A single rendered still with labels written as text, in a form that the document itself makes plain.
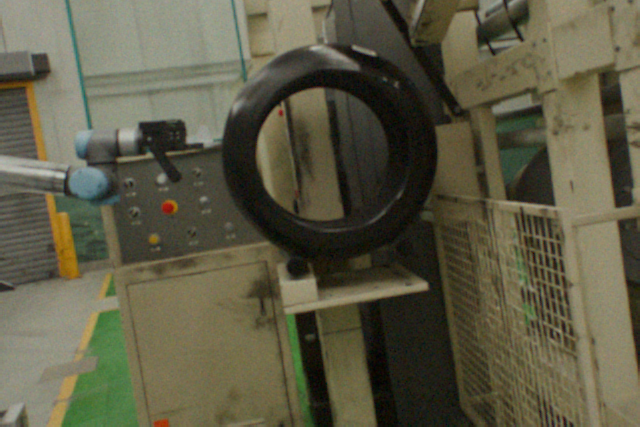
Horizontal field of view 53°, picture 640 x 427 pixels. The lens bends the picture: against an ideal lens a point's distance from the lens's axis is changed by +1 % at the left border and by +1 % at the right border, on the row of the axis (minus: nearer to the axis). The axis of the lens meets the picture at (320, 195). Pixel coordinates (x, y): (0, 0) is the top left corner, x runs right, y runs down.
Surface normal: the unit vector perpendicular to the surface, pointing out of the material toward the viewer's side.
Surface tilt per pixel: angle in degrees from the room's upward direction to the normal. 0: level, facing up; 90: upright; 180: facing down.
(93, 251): 90
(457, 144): 90
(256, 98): 83
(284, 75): 80
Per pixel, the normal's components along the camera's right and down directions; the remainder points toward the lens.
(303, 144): 0.09, 0.04
